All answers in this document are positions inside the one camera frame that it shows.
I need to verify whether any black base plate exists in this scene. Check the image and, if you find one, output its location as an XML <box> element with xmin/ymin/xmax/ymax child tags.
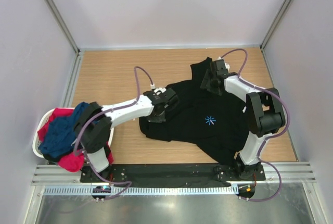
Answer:
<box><xmin>80</xmin><ymin>163</ymin><xmax>266</xmax><ymax>187</ymax></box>

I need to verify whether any left aluminium frame post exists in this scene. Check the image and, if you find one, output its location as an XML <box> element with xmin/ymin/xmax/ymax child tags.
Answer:
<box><xmin>44</xmin><ymin>0</ymin><xmax>80</xmax><ymax>56</ymax></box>

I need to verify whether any white laundry basket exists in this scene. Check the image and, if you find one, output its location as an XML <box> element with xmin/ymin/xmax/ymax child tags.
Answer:
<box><xmin>31</xmin><ymin>107</ymin><xmax>115</xmax><ymax>158</ymax></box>

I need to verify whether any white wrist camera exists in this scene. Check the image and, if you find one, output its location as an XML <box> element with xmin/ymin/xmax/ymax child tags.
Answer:
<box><xmin>218</xmin><ymin>56</ymin><xmax>230</xmax><ymax>70</ymax></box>
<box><xmin>150</xmin><ymin>84</ymin><xmax>167</xmax><ymax>95</ymax></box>

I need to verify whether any right aluminium frame post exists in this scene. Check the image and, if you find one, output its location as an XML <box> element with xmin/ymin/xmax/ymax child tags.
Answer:
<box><xmin>260</xmin><ymin>0</ymin><xmax>293</xmax><ymax>52</ymax></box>

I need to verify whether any pink t shirt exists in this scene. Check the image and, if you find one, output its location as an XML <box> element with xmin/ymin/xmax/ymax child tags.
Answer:
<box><xmin>37</xmin><ymin>107</ymin><xmax>114</xmax><ymax>173</ymax></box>

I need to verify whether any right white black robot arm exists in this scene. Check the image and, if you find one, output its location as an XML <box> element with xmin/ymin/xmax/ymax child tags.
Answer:
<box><xmin>200</xmin><ymin>59</ymin><xmax>286</xmax><ymax>180</ymax></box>

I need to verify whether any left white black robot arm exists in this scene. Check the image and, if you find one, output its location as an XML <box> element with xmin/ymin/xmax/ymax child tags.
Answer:
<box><xmin>73</xmin><ymin>88</ymin><xmax>179</xmax><ymax>182</ymax></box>

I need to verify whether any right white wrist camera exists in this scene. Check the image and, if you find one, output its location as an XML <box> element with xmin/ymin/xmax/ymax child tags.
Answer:
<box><xmin>218</xmin><ymin>56</ymin><xmax>230</xmax><ymax>70</ymax></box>

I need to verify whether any slotted cable duct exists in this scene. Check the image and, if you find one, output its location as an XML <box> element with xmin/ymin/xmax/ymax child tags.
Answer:
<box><xmin>44</xmin><ymin>184</ymin><xmax>238</xmax><ymax>196</ymax></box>

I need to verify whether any aluminium frame post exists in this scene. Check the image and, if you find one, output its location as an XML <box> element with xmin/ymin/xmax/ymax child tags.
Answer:
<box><xmin>260</xmin><ymin>0</ymin><xmax>293</xmax><ymax>52</ymax></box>
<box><xmin>44</xmin><ymin>0</ymin><xmax>80</xmax><ymax>56</ymax></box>

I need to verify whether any black t shirt blue logo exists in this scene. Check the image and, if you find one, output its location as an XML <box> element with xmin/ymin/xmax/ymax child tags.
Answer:
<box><xmin>139</xmin><ymin>57</ymin><xmax>249</xmax><ymax>166</ymax></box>

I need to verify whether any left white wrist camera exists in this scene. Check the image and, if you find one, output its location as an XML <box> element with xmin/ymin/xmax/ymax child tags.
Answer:
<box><xmin>150</xmin><ymin>84</ymin><xmax>167</xmax><ymax>95</ymax></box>

